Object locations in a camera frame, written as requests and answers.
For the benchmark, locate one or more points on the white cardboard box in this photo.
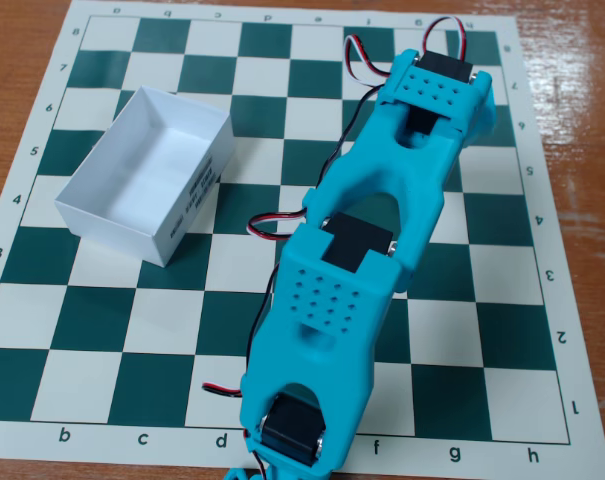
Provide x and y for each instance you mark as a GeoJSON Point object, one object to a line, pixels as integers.
{"type": "Point", "coordinates": [147, 165]}

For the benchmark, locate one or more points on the green and white chessboard mat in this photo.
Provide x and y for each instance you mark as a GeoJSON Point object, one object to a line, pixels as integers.
{"type": "Point", "coordinates": [132, 310]}

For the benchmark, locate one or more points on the cyan robot arm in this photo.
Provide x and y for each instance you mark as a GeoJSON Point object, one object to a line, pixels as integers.
{"type": "Point", "coordinates": [332, 310]}

